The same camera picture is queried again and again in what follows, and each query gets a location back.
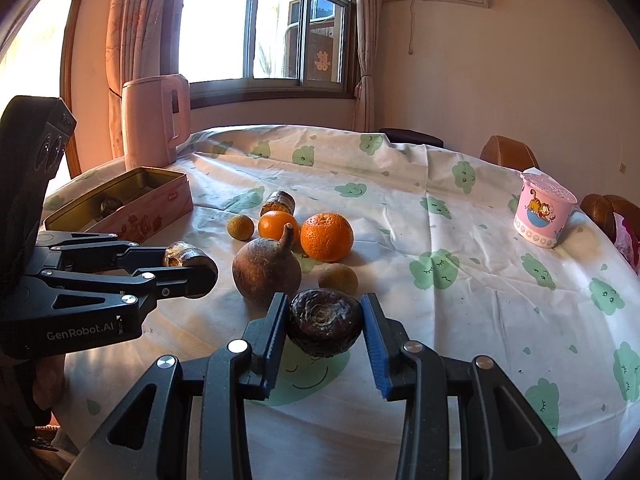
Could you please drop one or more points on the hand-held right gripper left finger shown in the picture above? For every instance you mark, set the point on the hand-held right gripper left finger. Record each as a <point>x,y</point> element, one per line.
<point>272,342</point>

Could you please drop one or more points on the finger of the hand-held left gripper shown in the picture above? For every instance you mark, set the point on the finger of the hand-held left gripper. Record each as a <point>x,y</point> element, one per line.
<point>182,280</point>
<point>90,251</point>

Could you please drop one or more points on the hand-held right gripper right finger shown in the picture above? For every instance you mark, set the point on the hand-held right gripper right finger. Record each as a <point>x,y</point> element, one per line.
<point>375,347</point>

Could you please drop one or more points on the dark wrinkled passion fruit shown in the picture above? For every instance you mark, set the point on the dark wrinkled passion fruit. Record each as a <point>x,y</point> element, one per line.
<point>324,322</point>

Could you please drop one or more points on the brown russet pear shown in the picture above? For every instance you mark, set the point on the brown russet pear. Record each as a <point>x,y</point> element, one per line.
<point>265,272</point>

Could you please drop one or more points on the pink tin box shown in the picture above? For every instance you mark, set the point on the pink tin box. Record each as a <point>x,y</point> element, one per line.
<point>150,212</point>

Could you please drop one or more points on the small brown-green round longan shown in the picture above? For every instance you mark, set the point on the small brown-green round longan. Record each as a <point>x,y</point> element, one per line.
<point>241,227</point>
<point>338,278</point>

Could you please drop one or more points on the small orange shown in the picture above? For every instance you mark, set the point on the small orange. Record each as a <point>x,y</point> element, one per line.
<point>274,227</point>

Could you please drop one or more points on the large orange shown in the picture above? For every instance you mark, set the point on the large orange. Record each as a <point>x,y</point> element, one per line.
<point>327,237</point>

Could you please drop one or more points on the person's left hand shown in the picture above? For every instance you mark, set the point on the person's left hand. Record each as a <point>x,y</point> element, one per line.
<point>50,380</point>

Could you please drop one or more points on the pink electric kettle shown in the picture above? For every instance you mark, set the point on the pink electric kettle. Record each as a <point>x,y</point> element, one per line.
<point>150,125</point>

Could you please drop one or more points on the pink patterned curtain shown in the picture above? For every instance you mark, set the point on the pink patterned curtain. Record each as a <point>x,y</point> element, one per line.
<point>135,35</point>

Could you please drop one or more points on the dark round stool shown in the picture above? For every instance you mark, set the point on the dark round stool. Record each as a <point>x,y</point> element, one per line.
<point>412,137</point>

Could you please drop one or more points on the pink cartoon cat cup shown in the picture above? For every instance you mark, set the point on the pink cartoon cat cup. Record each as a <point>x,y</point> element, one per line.
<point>542,210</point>

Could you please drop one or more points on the orange window sticker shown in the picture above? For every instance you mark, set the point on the orange window sticker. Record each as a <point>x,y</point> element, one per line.
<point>323,60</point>

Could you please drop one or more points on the pink floral cushion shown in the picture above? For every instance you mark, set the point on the pink floral cushion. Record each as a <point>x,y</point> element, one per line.
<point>627,240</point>

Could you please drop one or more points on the sliding glass window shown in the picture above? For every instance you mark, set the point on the sliding glass window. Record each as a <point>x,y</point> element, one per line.
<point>280,20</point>

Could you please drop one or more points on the pale narrow curtain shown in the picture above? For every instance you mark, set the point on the pale narrow curtain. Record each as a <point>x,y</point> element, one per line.
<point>366,35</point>

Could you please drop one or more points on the wooden door frame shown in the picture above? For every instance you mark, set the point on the wooden door frame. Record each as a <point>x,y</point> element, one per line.
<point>72,60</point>

